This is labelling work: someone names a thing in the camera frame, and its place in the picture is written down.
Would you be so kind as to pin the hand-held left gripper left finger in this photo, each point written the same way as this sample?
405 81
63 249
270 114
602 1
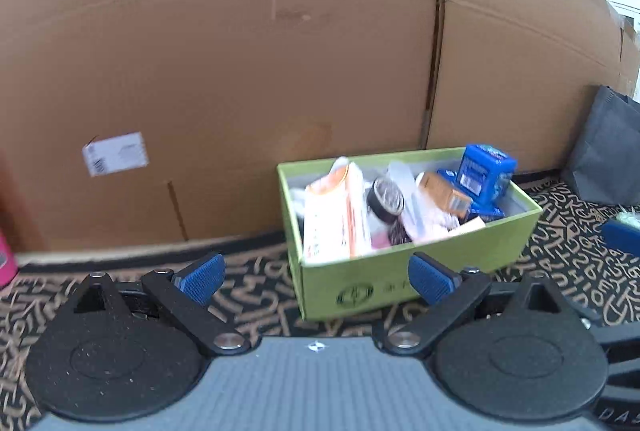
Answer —
202 278

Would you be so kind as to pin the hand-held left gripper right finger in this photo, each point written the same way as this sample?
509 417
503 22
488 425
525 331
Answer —
430 281

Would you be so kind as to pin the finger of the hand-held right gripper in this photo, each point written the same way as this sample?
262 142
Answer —
620 331
622 238

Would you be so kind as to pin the blue medicine box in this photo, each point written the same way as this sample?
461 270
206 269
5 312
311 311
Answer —
482 212

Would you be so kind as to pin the green cardboard box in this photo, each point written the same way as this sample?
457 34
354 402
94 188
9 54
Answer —
325 281

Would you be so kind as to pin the pale crumpled wrapper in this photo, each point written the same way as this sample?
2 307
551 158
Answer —
629 217

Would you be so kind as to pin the black patterned mat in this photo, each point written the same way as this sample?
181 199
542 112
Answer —
265 276

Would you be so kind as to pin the small orange box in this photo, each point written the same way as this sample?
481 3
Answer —
445 196

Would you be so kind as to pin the grey fabric bag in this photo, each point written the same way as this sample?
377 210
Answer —
610 151

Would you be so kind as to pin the black round jar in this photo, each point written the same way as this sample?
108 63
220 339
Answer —
385 198

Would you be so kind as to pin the white cotton packet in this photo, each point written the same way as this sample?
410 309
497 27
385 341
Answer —
402 176

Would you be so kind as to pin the orange white medicine box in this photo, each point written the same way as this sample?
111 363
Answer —
330 216

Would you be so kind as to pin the blue tin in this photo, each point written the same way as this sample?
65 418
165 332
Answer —
482 173

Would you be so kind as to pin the white shipping label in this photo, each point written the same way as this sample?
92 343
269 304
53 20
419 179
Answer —
115 153

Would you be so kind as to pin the pink thermos bottle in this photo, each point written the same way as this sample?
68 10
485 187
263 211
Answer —
6 266

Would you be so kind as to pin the large plain cardboard box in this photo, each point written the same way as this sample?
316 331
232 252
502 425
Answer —
525 61

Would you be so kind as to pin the large labelled cardboard box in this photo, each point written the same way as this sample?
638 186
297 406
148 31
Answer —
200 61

